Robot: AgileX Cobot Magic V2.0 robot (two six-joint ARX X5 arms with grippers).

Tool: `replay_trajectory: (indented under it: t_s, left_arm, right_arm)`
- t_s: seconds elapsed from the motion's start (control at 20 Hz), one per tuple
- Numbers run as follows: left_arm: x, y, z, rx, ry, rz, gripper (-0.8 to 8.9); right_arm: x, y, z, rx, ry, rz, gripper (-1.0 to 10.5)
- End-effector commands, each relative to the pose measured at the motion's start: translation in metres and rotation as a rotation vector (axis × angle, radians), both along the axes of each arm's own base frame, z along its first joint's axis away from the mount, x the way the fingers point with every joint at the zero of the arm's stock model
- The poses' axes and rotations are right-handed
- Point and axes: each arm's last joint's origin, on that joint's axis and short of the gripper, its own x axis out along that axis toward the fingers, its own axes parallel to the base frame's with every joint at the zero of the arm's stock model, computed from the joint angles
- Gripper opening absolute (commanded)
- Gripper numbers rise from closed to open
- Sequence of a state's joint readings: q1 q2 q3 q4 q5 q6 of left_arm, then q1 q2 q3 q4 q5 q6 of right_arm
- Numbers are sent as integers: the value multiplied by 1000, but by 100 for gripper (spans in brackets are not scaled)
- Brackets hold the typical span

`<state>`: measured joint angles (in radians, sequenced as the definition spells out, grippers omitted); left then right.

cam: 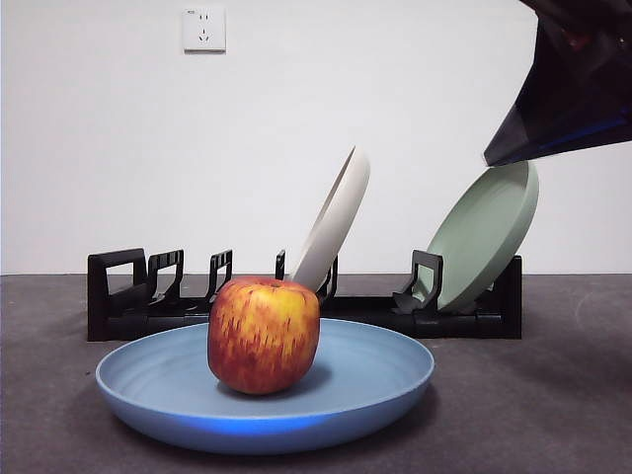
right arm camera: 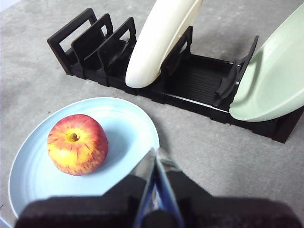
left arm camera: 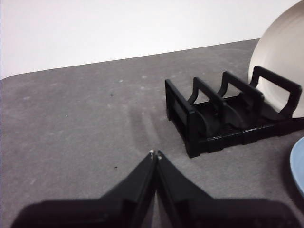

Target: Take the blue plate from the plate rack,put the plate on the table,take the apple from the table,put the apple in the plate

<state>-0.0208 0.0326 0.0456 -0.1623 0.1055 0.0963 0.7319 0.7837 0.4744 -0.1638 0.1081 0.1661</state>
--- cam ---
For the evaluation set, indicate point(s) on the green plate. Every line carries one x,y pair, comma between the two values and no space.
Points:
484,237

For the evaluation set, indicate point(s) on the black plate rack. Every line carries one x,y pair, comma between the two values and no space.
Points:
123,321

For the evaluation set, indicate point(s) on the blue plate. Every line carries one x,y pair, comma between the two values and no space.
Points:
370,370

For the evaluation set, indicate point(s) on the beige plate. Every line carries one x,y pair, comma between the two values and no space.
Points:
340,212

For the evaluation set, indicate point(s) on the red yellow apple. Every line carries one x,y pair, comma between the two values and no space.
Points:
264,336

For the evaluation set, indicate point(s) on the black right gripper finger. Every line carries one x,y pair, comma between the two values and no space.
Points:
568,99

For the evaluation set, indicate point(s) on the white wall socket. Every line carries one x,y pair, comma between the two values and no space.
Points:
205,29

